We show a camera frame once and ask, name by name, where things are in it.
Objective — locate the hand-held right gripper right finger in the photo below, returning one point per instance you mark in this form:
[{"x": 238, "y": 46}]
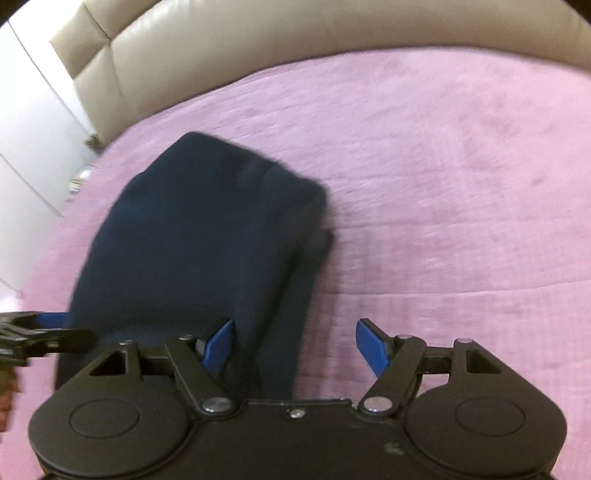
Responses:
[{"x": 371, "y": 344}]

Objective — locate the beige leather headboard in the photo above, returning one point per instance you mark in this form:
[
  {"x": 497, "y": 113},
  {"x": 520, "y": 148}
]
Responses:
[{"x": 231, "y": 41}]

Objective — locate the white wardrobe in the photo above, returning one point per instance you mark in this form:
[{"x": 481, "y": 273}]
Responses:
[{"x": 27, "y": 138}]

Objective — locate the person's left hand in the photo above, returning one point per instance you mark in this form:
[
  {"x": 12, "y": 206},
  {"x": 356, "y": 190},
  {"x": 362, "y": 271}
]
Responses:
[{"x": 5, "y": 406}]

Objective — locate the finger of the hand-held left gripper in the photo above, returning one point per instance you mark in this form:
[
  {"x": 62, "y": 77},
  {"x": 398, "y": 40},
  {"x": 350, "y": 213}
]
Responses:
[
  {"x": 55, "y": 340},
  {"x": 51, "y": 319}
]

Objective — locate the navy hoodie with white stripes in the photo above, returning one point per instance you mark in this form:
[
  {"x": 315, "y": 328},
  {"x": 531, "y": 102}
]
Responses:
[{"x": 198, "y": 240}]

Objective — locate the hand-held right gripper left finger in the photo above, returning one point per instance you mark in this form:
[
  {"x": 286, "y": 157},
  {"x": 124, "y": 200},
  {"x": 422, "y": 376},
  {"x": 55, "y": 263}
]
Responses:
[{"x": 219, "y": 344}]

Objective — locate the pink blanket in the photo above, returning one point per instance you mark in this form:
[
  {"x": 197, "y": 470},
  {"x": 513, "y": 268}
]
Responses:
[{"x": 438, "y": 184}]

